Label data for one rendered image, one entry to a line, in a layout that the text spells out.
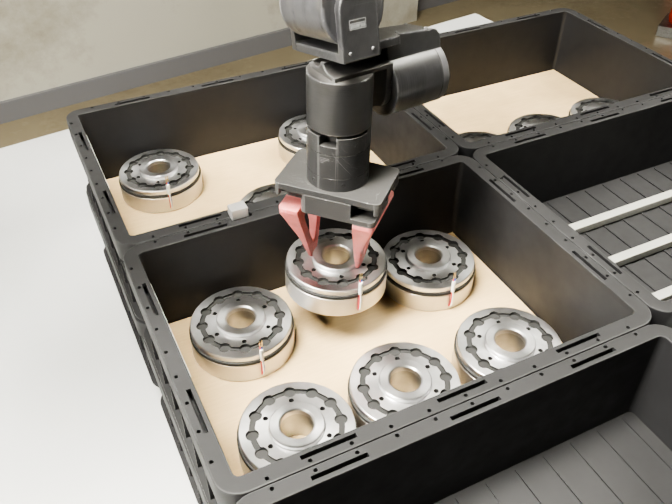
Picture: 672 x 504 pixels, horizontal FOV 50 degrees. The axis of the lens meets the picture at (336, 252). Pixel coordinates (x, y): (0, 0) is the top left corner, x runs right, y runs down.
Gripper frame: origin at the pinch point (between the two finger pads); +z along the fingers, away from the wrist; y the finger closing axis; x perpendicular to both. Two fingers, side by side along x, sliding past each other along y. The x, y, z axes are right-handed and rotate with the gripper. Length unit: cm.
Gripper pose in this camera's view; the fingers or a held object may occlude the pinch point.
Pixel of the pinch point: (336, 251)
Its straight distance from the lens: 71.5
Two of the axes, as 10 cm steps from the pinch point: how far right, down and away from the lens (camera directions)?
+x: -3.5, 5.9, -7.3
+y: -9.4, -2.3, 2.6
